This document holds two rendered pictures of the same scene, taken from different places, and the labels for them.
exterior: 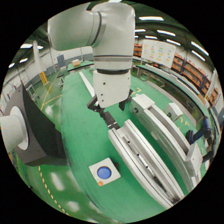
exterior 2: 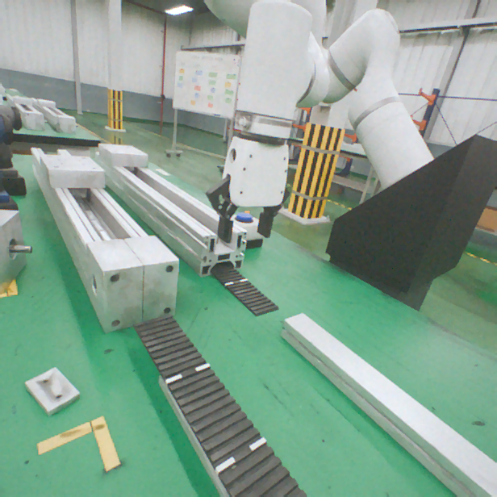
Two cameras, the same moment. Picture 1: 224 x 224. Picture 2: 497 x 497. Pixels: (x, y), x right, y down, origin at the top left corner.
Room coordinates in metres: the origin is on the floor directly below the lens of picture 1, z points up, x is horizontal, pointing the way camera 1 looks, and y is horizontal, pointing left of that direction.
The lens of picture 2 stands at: (0.66, -0.08, 1.07)
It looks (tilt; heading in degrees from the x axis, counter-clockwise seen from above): 24 degrees down; 169
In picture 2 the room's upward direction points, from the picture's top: 10 degrees clockwise
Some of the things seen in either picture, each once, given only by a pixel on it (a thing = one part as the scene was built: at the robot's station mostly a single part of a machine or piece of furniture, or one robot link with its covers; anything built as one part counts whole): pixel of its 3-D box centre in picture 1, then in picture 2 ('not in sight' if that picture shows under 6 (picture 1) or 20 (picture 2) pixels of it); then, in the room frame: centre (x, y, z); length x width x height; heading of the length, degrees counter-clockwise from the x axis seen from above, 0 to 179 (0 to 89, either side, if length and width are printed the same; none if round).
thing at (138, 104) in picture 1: (139, 107); (140, 278); (0.24, -0.16, 0.83); 0.12 x 0.09 x 0.10; 120
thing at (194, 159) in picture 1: (193, 161); (72, 176); (-0.14, -0.39, 0.87); 0.16 x 0.11 x 0.07; 30
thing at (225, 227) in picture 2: (124, 102); (220, 221); (0.19, -0.05, 0.91); 0.03 x 0.03 x 0.07; 30
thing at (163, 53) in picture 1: (154, 61); not in sight; (2.81, -1.79, 0.97); 1.50 x 0.50 x 1.95; 31
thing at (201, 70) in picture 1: (193, 75); not in sight; (4.69, -8.77, 1.59); 2.83 x 0.98 x 3.17; 31
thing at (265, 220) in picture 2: (98, 112); (271, 218); (0.14, 0.04, 0.91); 0.03 x 0.03 x 0.07; 30
